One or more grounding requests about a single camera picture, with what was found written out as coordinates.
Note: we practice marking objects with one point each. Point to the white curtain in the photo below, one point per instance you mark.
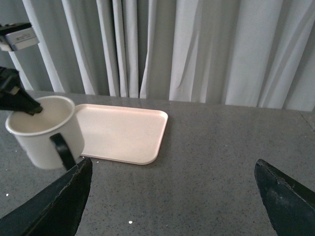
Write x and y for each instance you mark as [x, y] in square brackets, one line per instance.
[258, 53]

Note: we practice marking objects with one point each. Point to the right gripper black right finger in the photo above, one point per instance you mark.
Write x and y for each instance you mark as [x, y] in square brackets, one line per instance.
[289, 204]

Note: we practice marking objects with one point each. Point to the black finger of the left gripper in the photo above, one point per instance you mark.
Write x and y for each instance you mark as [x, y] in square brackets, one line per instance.
[13, 97]

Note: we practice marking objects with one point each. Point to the white mug black handle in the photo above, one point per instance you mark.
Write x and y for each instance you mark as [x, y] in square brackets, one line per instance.
[52, 138]

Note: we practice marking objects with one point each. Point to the grey camera box left gripper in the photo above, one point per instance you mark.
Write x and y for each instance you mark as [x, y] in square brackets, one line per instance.
[17, 36]

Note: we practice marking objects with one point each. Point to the pink rectangular tray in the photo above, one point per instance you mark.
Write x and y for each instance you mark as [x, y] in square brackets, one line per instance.
[123, 134]

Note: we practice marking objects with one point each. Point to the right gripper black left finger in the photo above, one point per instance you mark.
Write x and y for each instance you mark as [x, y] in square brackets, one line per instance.
[56, 210]

